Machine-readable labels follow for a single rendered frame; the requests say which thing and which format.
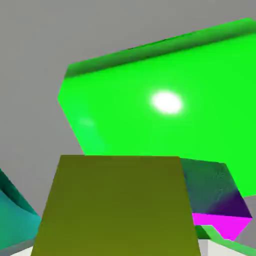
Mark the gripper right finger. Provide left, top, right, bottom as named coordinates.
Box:
left=194, top=224, right=256, bottom=256

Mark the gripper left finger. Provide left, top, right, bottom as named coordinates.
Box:
left=8, top=245, right=35, bottom=256

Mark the small yellow cube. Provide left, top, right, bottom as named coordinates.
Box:
left=30, top=154, right=202, bottom=256

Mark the small magenta cube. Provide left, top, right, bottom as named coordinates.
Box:
left=179, top=157, right=253, bottom=242

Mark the large teal box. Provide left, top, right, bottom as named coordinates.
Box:
left=0, top=167, right=42, bottom=251

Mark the large green box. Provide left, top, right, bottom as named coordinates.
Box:
left=57, top=17, right=256, bottom=199

